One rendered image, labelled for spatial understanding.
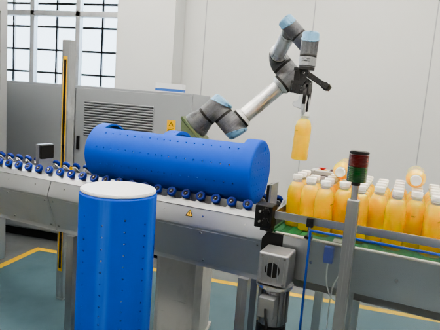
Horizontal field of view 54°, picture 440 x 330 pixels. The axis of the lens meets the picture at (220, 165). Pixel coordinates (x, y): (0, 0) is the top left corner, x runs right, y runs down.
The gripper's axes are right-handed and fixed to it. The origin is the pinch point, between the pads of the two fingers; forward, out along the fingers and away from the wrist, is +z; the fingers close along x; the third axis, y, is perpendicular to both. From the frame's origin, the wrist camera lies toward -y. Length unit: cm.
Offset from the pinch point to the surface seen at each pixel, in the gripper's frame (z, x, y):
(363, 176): 18, 48, -33
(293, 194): 33.2, 19.4, -4.2
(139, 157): 28, 24, 68
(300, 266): 58, 32, -14
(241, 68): -44, -249, 135
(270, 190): 34.1, 14.8, 7.0
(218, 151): 20.4, 21.9, 30.0
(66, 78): -6, -18, 157
